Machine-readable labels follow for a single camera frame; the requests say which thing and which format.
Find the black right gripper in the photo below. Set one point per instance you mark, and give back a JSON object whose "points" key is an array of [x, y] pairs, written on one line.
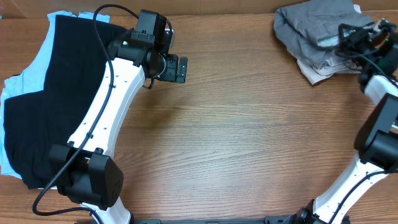
{"points": [[349, 38]]}

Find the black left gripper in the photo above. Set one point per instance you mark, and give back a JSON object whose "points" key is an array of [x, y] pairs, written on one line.
{"points": [[170, 74]]}

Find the grey shorts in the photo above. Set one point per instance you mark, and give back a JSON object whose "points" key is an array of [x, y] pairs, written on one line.
{"points": [[309, 29]]}

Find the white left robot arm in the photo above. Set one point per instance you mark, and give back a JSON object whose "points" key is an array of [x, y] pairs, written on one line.
{"points": [[91, 178]]}

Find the folded beige shorts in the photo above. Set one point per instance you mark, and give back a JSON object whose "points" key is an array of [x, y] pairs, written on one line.
{"points": [[314, 75]]}

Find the black garment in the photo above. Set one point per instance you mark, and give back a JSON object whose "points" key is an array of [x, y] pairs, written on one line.
{"points": [[35, 121]]}

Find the light blue shirt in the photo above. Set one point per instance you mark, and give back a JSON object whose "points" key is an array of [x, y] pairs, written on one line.
{"points": [[32, 78]]}

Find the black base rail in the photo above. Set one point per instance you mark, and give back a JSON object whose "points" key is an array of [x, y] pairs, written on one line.
{"points": [[267, 220]]}

